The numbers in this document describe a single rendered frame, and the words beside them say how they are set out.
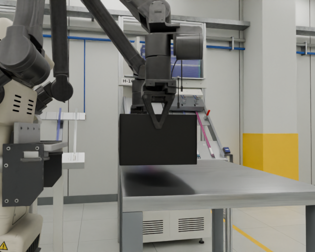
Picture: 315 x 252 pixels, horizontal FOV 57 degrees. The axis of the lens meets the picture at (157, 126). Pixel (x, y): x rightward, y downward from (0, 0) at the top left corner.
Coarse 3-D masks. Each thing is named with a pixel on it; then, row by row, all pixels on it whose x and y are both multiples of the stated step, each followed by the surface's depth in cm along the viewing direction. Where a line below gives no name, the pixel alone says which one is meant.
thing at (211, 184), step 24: (120, 168) 99; (144, 168) 98; (168, 168) 98; (192, 168) 98; (216, 168) 98; (240, 168) 98; (120, 192) 121; (144, 192) 60; (168, 192) 60; (192, 192) 60; (216, 192) 60; (240, 192) 60; (264, 192) 60; (288, 192) 61; (312, 192) 62; (120, 216) 121; (216, 216) 127; (312, 216) 63; (120, 240) 121; (216, 240) 127; (312, 240) 63
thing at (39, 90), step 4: (40, 84) 108; (32, 88) 108; (36, 88) 106; (40, 88) 106; (40, 92) 105; (44, 92) 106; (40, 96) 106; (44, 96) 106; (48, 96) 106; (40, 100) 106; (44, 100) 106; (48, 100) 108; (40, 104) 106; (44, 104) 108; (36, 108) 106; (40, 108) 107; (36, 112) 107; (40, 112) 111
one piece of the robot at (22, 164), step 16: (16, 128) 76; (32, 128) 89; (16, 144) 74; (32, 144) 75; (48, 144) 78; (64, 144) 95; (0, 160) 75; (16, 160) 74; (32, 160) 74; (48, 160) 100; (16, 176) 74; (32, 176) 75; (48, 176) 100; (16, 192) 74; (32, 192) 75
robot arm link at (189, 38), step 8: (152, 8) 63; (160, 8) 63; (152, 16) 62; (160, 16) 62; (152, 24) 63; (160, 24) 63; (168, 24) 63; (176, 24) 63; (176, 32) 63; (184, 32) 63; (192, 32) 63; (200, 32) 63; (176, 40) 61; (184, 40) 61; (192, 40) 61; (200, 40) 61; (176, 48) 62; (184, 48) 61; (192, 48) 61; (200, 48) 61; (176, 56) 63; (184, 56) 63; (192, 56) 63; (200, 56) 62
